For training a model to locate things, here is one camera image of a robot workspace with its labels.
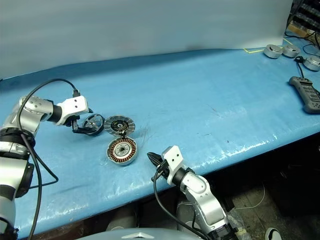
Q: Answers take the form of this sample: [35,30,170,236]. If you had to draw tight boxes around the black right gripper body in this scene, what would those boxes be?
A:
[156,160,171,177]

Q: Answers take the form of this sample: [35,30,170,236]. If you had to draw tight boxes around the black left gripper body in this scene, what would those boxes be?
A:
[64,113,88,128]

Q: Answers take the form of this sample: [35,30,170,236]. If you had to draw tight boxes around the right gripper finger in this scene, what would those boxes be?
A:
[146,151,164,163]
[148,157,163,168]

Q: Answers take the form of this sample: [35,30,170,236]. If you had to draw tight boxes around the black spoked rotor ring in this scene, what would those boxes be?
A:
[81,113,105,137]

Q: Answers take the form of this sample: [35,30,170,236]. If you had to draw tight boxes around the silver motor cover disc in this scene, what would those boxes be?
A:
[103,114,136,137]

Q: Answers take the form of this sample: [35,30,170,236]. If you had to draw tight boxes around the silver motor stator housing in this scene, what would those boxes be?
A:
[106,136,139,167]

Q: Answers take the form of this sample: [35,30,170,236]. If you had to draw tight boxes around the assembled silver motor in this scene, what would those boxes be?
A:
[303,55,320,72]
[263,44,283,60]
[282,44,300,58]

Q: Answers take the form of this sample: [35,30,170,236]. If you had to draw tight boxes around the grey rounded cylinder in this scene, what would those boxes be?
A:
[107,207,137,231]

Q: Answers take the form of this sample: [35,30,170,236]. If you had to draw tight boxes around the grey robot torso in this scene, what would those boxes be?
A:
[84,226,201,240]

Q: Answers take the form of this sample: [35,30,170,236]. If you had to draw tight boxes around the blue foam table cover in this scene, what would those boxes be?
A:
[0,48,320,237]

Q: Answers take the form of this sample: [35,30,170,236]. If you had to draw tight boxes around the clear plastic bag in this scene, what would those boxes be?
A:
[228,208,251,240]

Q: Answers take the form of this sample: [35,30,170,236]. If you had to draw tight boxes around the white shoe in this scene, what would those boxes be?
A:
[264,227,281,240]

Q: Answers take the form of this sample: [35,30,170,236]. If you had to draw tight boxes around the yellow tape strip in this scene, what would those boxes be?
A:
[243,47,265,54]

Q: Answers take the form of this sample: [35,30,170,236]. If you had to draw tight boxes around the grey handheld controller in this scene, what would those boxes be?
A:
[289,76,320,114]

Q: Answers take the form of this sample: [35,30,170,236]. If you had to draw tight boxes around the storage shelf with boxes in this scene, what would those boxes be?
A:
[286,0,320,38]

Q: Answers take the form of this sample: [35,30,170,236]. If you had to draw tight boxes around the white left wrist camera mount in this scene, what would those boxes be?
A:
[55,95,89,126]

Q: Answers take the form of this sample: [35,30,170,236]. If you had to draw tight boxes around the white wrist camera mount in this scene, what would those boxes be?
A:
[160,145,185,185]
[55,95,89,126]

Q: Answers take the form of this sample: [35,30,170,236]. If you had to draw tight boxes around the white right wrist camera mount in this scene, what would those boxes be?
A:
[160,145,185,185]

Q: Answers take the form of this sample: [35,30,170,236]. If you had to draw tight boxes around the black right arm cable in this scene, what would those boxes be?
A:
[151,167,213,240]

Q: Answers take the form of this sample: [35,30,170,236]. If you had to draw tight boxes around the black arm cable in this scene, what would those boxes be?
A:
[17,78,81,240]
[151,167,213,240]

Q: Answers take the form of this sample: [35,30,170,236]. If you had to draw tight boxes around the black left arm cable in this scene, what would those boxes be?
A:
[17,78,81,240]

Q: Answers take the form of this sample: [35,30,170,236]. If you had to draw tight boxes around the thin white floor cable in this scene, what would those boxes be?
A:
[237,182,266,210]

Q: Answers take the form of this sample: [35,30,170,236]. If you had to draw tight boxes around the black controller cable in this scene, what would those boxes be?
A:
[294,56,306,78]

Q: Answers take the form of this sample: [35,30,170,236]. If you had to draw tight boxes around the thin black looped cable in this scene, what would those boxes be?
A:
[302,37,320,55]

